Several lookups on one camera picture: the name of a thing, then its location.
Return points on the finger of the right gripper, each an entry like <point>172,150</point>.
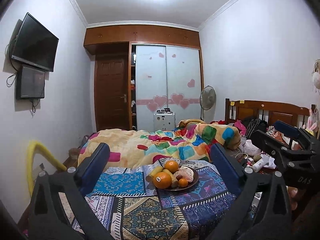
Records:
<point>272,147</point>
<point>296,134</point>

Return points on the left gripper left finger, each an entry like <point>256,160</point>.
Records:
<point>47,218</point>

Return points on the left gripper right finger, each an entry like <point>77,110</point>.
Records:
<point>261,209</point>

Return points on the small mandarin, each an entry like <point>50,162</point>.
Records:
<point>182,183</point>

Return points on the large plain orange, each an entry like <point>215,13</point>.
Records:
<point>171,166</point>

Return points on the large orange with sticker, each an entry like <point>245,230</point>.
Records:
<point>162,180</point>

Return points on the right hand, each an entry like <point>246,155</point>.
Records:
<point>292,191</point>

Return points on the pink bunny plush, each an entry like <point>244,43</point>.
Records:
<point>313,120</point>

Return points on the white bottle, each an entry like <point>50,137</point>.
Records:
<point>257,166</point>

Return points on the wooden headboard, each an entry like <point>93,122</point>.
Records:
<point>268,111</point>

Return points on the black striped bag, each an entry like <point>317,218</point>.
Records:
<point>256,125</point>

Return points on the yellow foam tube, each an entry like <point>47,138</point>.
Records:
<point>36,153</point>

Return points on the purple round plate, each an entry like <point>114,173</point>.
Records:
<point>195,181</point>

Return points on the patterned blue patchwork cloth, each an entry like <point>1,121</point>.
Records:
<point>129,207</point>

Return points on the standing electric fan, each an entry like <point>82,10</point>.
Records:
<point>207,100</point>

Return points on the colourful patchwork quilt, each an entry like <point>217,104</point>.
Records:
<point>190,140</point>

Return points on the white suitcase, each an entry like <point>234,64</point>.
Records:
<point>164,120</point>

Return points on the brown wooden door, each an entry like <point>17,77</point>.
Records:
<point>110,92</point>

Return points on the sliding door wardrobe with hearts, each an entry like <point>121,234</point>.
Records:
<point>164,68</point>

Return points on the small black wall monitor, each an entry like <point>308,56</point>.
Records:
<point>30,83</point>

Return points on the wall mounted black television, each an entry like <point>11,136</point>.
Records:
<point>35,45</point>

